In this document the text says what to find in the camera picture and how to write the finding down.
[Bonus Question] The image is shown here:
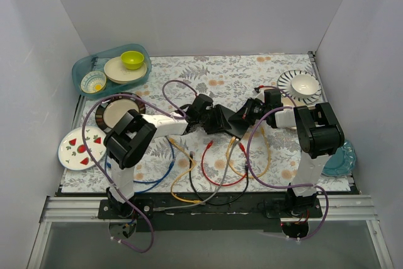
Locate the watermelon print white plate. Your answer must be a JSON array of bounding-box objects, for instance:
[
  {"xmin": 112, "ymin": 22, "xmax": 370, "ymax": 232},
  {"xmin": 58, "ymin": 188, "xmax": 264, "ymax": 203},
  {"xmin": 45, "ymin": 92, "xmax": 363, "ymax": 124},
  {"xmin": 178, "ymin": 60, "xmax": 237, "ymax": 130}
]
[{"xmin": 58, "ymin": 126, "xmax": 106, "ymax": 171}]

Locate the teal plastic tray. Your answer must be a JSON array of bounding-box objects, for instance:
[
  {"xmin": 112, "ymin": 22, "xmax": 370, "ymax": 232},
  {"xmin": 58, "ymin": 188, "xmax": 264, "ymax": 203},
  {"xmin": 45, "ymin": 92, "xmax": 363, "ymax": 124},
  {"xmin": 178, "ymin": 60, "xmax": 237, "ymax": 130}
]
[{"xmin": 72, "ymin": 43, "xmax": 152, "ymax": 100}]

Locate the cream plate in tray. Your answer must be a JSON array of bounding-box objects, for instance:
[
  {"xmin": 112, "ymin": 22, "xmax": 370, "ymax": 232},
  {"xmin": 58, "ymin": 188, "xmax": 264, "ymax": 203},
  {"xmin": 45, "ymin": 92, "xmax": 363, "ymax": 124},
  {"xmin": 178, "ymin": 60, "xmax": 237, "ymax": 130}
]
[{"xmin": 104, "ymin": 57, "xmax": 147, "ymax": 83}]

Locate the yellow ethernet cable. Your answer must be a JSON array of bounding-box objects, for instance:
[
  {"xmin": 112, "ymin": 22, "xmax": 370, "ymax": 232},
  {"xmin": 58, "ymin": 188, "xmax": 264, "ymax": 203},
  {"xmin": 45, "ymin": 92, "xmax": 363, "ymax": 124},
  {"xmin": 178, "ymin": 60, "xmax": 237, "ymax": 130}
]
[
  {"xmin": 227, "ymin": 127, "xmax": 272, "ymax": 179},
  {"xmin": 168, "ymin": 136, "xmax": 202, "ymax": 203}
]

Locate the floral patterned table mat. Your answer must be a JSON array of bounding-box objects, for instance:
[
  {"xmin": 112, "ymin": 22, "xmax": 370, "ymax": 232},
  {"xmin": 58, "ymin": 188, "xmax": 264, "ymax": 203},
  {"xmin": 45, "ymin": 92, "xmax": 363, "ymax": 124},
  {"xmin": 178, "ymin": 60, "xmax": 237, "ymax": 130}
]
[{"xmin": 61, "ymin": 54, "xmax": 353, "ymax": 193}]

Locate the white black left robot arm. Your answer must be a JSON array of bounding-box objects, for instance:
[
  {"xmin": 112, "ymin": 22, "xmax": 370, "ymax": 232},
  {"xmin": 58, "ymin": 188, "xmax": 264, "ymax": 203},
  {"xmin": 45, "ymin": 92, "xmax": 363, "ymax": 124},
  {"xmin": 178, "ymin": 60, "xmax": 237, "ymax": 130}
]
[{"xmin": 104, "ymin": 95, "xmax": 234, "ymax": 219}]

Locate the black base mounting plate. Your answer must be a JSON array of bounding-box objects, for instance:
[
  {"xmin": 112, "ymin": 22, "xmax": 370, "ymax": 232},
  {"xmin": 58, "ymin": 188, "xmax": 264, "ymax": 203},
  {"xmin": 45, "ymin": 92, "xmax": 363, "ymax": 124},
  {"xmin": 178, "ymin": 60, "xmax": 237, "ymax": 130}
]
[{"xmin": 97, "ymin": 192, "xmax": 315, "ymax": 232}]

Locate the black rimmed cream plate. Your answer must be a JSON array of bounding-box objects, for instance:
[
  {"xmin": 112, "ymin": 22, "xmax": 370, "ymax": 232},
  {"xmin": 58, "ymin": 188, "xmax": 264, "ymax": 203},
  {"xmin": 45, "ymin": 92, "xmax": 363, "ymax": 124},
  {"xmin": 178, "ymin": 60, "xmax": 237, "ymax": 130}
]
[{"xmin": 95, "ymin": 92, "xmax": 146, "ymax": 133}]

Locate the black network switch box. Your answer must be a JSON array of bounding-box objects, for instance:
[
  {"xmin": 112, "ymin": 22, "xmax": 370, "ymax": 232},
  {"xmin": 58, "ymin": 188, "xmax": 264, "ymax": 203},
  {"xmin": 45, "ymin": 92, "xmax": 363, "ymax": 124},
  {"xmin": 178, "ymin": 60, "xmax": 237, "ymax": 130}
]
[{"xmin": 225, "ymin": 122, "xmax": 250, "ymax": 139}]

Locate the black ethernet cable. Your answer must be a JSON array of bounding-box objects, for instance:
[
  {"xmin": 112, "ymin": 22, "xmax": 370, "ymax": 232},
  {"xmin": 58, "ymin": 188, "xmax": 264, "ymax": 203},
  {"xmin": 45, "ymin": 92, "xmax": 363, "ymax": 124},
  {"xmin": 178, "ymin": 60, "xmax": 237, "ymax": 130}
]
[{"xmin": 188, "ymin": 151, "xmax": 250, "ymax": 206}]

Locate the aluminium frame rail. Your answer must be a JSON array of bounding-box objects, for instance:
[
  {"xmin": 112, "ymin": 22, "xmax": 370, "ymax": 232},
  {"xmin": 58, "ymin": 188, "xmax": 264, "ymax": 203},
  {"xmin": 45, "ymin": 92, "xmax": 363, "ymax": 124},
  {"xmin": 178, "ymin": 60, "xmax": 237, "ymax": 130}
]
[{"xmin": 27, "ymin": 197, "xmax": 103, "ymax": 268}]

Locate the lime green bowl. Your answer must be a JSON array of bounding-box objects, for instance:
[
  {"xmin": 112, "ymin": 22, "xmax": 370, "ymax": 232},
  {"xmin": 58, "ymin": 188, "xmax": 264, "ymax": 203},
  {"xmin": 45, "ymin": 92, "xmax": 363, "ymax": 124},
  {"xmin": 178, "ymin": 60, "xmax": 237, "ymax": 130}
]
[{"xmin": 120, "ymin": 50, "xmax": 145, "ymax": 70}]

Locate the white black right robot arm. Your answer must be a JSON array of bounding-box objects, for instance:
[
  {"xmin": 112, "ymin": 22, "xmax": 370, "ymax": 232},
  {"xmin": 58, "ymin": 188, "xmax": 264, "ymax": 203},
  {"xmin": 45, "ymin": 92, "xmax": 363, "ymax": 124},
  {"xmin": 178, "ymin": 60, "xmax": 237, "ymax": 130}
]
[{"xmin": 227, "ymin": 86, "xmax": 344, "ymax": 217}]

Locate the white bowl on striped plate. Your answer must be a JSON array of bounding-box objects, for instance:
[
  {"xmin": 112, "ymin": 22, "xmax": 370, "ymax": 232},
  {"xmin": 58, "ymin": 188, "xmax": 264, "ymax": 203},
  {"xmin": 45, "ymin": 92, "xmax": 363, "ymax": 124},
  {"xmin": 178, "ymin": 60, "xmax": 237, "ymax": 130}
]
[{"xmin": 291, "ymin": 74, "xmax": 319, "ymax": 96}]

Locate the white blue patterned bowl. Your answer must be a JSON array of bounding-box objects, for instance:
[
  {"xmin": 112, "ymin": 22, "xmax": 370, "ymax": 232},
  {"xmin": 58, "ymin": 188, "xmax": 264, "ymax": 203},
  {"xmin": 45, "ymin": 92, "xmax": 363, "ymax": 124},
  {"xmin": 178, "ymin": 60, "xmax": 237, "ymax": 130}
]
[{"xmin": 80, "ymin": 71, "xmax": 106, "ymax": 94}]

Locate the blue striped white plate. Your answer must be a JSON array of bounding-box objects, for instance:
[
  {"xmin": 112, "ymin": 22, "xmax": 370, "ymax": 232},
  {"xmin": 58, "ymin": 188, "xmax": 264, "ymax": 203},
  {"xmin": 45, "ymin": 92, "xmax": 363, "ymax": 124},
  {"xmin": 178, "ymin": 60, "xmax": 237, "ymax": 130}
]
[{"xmin": 277, "ymin": 70, "xmax": 322, "ymax": 105}]

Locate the grey ethernet cable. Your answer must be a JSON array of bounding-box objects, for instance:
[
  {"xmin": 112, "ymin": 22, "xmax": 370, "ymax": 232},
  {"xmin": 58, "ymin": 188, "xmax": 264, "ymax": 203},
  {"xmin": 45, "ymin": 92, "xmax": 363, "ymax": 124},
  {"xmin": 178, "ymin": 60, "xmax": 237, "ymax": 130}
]
[{"xmin": 153, "ymin": 139, "xmax": 239, "ymax": 212}]

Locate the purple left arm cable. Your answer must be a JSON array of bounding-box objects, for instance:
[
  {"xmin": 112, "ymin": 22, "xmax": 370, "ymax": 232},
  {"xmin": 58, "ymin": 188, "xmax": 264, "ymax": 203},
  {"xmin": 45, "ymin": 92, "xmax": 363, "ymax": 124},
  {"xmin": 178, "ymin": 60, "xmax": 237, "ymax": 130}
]
[{"xmin": 82, "ymin": 80, "xmax": 199, "ymax": 253}]

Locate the teal scalloped plate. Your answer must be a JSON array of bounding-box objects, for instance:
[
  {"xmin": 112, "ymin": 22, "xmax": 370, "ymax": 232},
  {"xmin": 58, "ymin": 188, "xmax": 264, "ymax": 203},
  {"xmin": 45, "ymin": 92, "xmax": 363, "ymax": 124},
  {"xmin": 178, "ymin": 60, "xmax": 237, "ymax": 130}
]
[{"xmin": 322, "ymin": 140, "xmax": 356, "ymax": 177}]

